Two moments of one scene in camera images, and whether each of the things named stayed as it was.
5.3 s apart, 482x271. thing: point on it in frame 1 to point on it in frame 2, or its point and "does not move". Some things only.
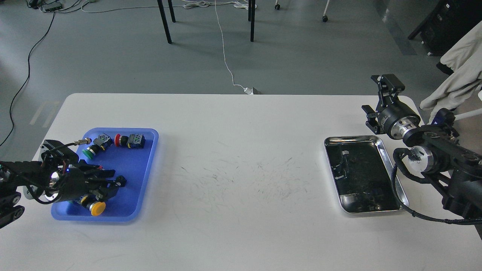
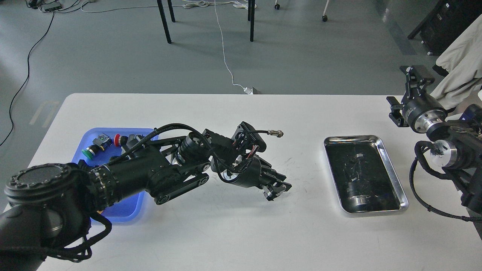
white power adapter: [248, 90] does not move
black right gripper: [395, 118] to [420, 109]
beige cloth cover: [463, 58] does not move
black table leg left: [162, 12] does not move
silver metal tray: [361, 169] does not move
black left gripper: [73, 178] to [245, 168]
